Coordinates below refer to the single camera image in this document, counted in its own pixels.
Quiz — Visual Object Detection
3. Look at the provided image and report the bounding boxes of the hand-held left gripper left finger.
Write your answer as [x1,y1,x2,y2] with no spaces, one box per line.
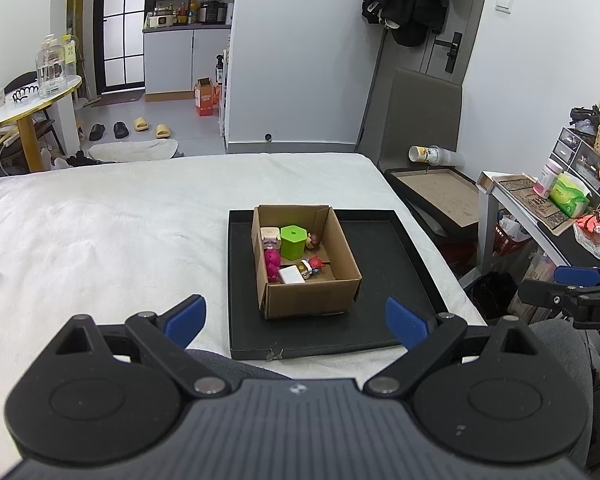
[50,294,233,398]

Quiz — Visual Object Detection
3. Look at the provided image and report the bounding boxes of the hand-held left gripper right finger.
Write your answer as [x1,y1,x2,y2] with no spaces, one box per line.
[364,296,551,397]

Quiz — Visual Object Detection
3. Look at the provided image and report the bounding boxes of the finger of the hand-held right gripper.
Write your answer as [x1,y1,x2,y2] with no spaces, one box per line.
[519,280,600,311]
[554,266,600,287]

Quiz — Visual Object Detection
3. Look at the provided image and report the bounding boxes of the black tray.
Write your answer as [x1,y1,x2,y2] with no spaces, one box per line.
[227,208,450,362]

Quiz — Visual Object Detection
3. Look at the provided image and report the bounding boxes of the pink pig toy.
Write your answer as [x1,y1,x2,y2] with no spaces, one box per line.
[264,249,283,284]

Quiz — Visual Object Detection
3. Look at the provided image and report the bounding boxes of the green hexagonal container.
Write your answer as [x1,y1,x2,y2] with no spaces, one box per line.
[280,225,309,261]

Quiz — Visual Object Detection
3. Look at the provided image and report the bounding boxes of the black desk pad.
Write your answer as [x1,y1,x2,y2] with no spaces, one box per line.
[544,219,600,272]

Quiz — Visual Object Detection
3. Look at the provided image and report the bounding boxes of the black bin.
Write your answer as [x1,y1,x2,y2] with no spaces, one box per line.
[472,272,519,321]

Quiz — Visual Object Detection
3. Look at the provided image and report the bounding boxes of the person's grey trousers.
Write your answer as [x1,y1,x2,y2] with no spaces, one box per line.
[187,320,597,472]

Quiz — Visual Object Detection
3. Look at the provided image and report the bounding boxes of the red basket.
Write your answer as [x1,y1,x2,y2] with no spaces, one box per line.
[495,222,531,256]

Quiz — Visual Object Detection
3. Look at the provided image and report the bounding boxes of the green wet wipes pack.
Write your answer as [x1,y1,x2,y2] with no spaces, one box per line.
[550,172,592,219]

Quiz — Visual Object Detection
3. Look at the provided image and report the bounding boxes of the white desk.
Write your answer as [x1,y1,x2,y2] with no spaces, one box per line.
[477,170,600,287]

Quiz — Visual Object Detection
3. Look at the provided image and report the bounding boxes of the patterned desk mat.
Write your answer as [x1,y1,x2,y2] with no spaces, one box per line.
[492,174,589,236]

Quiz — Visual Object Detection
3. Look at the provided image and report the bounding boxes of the pink pill bottle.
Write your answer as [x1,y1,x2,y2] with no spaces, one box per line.
[532,158,564,199]

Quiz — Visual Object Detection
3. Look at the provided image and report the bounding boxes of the grey drawer organizer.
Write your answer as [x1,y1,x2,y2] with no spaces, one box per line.
[552,125,600,197]

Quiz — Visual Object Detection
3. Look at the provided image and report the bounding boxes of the paper cup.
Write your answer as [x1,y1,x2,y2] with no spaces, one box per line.
[409,145,466,167]

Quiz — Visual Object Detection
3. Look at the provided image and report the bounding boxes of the white floor mat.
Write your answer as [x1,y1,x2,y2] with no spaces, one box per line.
[87,139,180,163]

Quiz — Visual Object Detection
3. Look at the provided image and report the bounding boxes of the orange cardboard box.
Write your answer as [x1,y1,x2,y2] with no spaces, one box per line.
[195,77,222,117]

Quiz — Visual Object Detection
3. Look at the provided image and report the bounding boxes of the dark doormat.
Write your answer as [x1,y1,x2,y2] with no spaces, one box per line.
[97,91,146,106]

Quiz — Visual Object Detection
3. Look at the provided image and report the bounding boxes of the round table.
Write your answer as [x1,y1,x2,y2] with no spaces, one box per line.
[0,74,84,174]

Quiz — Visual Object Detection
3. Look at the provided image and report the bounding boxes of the white kitchen cabinet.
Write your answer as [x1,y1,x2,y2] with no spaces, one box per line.
[142,25,233,97]

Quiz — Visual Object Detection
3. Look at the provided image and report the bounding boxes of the grey door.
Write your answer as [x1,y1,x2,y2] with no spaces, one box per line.
[375,0,494,87]

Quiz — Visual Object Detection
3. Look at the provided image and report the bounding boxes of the black claw hair clip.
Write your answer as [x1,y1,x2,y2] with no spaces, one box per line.
[12,85,42,105]

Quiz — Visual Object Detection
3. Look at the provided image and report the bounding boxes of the clear water jug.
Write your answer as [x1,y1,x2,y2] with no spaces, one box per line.
[36,35,70,97]

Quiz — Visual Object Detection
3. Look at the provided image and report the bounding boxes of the yellow-green drink bottle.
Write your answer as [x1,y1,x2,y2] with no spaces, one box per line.
[62,34,80,79]

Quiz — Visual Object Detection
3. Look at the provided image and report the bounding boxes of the black-framed glass door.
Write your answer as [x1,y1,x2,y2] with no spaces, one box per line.
[94,0,154,94]

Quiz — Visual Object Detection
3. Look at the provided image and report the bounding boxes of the brown board in black frame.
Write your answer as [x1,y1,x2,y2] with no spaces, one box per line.
[384,166,481,239]

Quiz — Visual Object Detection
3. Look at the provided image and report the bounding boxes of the black door lock handle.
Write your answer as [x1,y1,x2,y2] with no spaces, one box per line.
[444,31,464,74]

